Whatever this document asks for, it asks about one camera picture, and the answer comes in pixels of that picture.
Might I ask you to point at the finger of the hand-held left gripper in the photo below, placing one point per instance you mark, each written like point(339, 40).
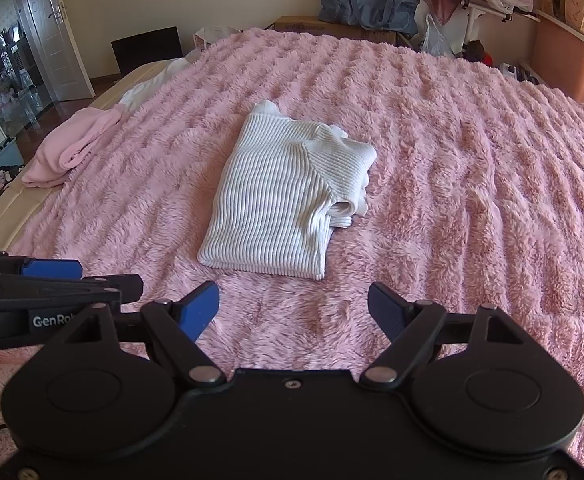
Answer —
point(122, 287)
point(52, 270)

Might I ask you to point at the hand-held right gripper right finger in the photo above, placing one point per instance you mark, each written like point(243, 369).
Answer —
point(389, 310)

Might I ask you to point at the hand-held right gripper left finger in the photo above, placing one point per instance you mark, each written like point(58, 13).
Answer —
point(199, 310)

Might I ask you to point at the white knit sweater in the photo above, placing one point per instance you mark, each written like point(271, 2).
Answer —
point(277, 195)

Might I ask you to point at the dark red clothes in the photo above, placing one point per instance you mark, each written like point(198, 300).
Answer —
point(475, 52)

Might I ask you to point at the beige bed mattress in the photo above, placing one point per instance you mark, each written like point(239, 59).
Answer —
point(2, 220)

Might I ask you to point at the pink garment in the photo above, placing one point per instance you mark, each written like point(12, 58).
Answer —
point(67, 150)

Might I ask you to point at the pink fluffy blanket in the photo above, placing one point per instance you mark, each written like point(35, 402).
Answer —
point(471, 185)

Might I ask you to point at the black panel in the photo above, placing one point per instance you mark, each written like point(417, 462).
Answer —
point(147, 50)

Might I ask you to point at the white plastic bag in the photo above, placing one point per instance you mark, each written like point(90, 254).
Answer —
point(435, 37)

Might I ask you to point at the cardboard box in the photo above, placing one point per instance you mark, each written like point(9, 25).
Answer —
point(322, 27)

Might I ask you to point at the pink storage box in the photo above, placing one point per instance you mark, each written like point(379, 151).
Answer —
point(571, 65)

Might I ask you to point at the blue duffel bag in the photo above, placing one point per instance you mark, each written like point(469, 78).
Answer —
point(366, 2)

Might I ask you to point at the white folding table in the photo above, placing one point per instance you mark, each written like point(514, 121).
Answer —
point(491, 5)

